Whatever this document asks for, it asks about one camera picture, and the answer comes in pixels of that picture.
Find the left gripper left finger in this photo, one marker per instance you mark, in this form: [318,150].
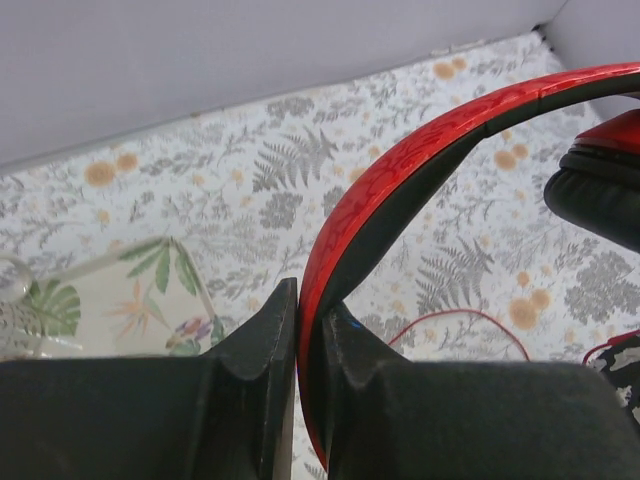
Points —
[224,414]

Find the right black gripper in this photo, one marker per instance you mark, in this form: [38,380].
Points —
[618,361]

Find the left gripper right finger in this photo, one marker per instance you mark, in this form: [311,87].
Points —
[387,417]

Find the red headphones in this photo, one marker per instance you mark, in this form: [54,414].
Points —
[380,204]

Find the floral rectangular tray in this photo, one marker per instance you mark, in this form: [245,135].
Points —
[145,299]

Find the floral tablecloth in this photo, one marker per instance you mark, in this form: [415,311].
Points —
[429,273]

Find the floral mug yellow inside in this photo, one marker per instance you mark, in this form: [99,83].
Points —
[38,319]

